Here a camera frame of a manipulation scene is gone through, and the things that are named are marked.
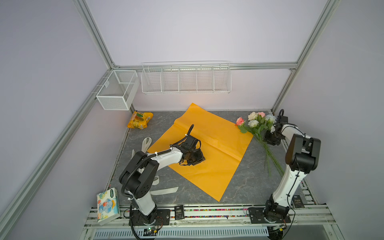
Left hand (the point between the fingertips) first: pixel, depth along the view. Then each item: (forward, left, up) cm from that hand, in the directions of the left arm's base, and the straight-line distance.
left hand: (204, 161), depth 88 cm
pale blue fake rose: (+32, -53, -1) cm, 62 cm away
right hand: (+13, -44, -3) cm, 46 cm away
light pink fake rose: (+37, -48, -1) cm, 60 cm away
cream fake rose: (+35, -40, -1) cm, 53 cm away
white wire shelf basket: (+52, +12, +24) cm, 58 cm away
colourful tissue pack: (-21, +50, +1) cm, 54 cm away
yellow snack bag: (+35, +45, 0) cm, 57 cm away
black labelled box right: (-24, -46, -3) cm, 53 cm away
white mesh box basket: (+45, +54, +20) cm, 73 cm away
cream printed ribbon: (+17, +38, -4) cm, 42 cm away
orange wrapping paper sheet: (+12, -14, -3) cm, 19 cm away
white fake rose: (+27, -39, -1) cm, 48 cm away
